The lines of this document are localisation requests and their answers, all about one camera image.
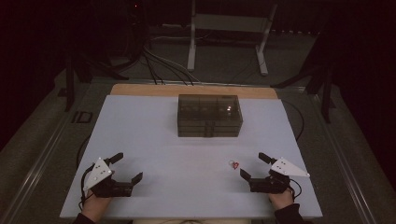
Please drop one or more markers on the dark transparent drawer box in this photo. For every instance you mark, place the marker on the dark transparent drawer box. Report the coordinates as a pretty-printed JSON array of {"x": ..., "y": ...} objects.
[{"x": 209, "y": 115}]

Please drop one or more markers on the person's right hand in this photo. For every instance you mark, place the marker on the person's right hand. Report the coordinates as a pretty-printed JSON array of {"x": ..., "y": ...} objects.
[{"x": 281, "y": 199}]

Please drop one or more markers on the white metal stand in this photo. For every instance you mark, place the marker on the white metal stand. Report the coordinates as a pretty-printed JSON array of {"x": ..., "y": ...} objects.
[{"x": 229, "y": 23}]

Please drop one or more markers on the white table board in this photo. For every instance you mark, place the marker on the white table board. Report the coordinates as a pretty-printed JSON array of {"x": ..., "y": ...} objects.
[{"x": 174, "y": 174}]

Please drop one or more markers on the metal floor rail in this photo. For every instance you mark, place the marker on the metal floor rail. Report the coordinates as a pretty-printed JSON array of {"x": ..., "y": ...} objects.
[
  {"x": 342, "y": 161},
  {"x": 37, "y": 161}
]

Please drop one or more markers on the wooden table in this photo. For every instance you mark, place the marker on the wooden table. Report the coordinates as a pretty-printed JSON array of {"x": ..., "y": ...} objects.
[{"x": 155, "y": 90}]

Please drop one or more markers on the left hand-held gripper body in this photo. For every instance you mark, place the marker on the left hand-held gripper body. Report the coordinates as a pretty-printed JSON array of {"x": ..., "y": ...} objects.
[{"x": 106, "y": 188}]

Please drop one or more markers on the black stand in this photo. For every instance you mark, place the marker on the black stand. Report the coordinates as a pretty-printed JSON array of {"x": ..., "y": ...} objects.
[
  {"x": 325, "y": 93},
  {"x": 70, "y": 84}
]

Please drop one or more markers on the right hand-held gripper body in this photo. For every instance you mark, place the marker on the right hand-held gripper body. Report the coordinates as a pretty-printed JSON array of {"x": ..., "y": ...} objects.
[{"x": 269, "y": 184}]

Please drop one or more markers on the person's left hand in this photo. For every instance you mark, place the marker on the person's left hand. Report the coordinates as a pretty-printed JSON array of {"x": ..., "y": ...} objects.
[{"x": 95, "y": 207}]

